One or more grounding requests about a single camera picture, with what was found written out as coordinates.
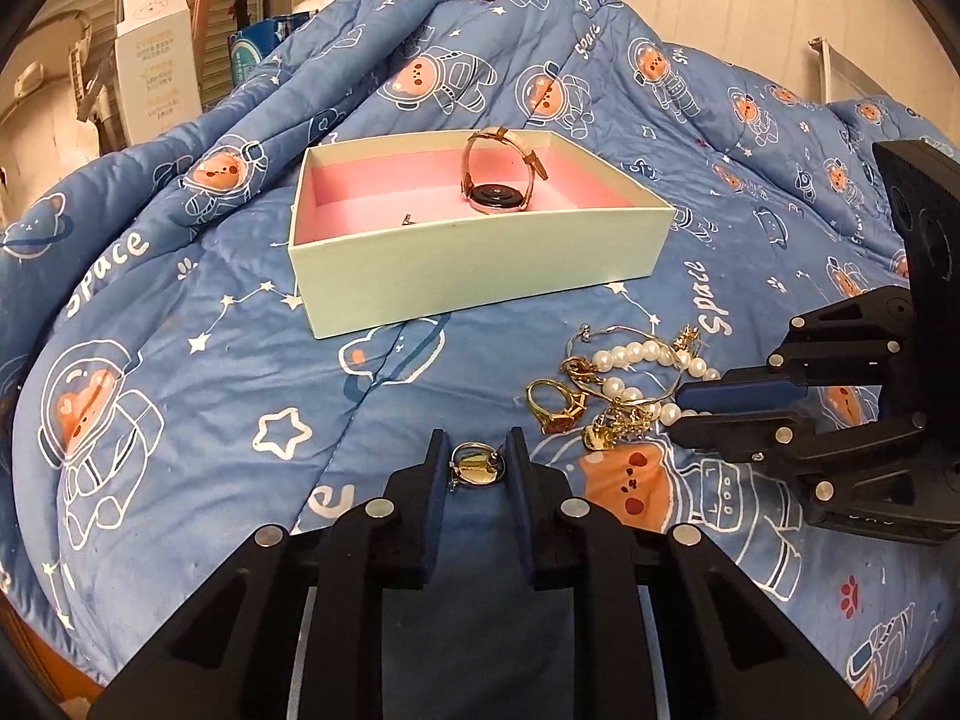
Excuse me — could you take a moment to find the thin silver ring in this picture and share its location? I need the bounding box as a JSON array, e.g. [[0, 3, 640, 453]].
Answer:
[[448, 442, 503, 494]]

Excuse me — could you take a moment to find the thin gold bangle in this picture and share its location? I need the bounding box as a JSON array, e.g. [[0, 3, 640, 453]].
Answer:
[[565, 323, 692, 400]]

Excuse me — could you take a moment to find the blue plastic packet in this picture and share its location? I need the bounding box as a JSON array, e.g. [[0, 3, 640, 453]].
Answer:
[[228, 13, 317, 88]]

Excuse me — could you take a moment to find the blue printed blanket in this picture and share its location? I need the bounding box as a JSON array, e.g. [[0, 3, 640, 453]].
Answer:
[[0, 0, 960, 685]]

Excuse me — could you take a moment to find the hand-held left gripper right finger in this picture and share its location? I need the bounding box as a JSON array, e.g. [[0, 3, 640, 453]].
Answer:
[[505, 426, 872, 720]]

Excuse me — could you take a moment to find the white board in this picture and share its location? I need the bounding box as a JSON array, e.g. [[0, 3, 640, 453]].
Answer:
[[807, 35, 914, 104]]

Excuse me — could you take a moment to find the white pearl bracelet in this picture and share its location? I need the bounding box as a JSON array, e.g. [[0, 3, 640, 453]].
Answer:
[[589, 340, 722, 430]]

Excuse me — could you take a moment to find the white cardboard carton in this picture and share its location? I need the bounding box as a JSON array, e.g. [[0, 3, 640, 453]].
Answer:
[[112, 0, 205, 149]]

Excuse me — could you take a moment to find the pale green box pink lining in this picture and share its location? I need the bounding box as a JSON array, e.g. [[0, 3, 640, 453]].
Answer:
[[289, 127, 674, 341]]

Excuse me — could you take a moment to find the gold ring with amber stones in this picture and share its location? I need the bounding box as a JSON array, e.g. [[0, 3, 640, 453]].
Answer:
[[524, 378, 590, 435]]

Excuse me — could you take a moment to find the wristwatch with tan strap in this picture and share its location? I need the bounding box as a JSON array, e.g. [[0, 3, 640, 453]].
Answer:
[[459, 126, 548, 215]]

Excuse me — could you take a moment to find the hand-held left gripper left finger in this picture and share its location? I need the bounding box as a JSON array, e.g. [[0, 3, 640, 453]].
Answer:
[[88, 429, 451, 720]]

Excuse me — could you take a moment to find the white plastic appliance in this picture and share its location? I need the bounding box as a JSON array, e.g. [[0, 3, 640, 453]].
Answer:
[[0, 10, 100, 205]]

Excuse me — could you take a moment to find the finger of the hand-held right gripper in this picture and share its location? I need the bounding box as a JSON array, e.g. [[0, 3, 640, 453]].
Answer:
[[666, 406, 959, 524], [673, 285, 916, 415]]

